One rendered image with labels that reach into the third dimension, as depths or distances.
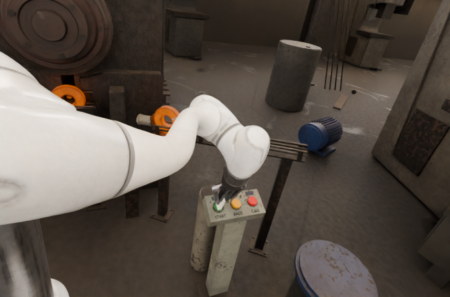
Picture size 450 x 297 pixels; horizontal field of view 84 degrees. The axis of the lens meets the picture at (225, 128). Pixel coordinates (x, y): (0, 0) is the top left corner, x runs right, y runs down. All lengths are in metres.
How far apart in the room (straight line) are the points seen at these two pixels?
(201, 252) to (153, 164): 1.12
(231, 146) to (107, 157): 0.45
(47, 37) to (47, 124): 1.07
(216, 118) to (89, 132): 0.47
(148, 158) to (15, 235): 0.27
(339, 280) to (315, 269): 0.10
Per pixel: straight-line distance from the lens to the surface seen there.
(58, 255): 1.73
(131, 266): 1.60
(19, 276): 0.60
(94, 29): 1.34
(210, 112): 0.70
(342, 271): 1.26
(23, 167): 0.25
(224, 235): 1.13
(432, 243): 2.03
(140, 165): 0.32
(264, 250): 1.72
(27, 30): 1.35
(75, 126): 0.28
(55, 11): 1.32
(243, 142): 0.66
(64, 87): 1.50
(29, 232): 0.54
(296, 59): 3.45
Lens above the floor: 1.34
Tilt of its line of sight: 28 degrees down
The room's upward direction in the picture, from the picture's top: 10 degrees clockwise
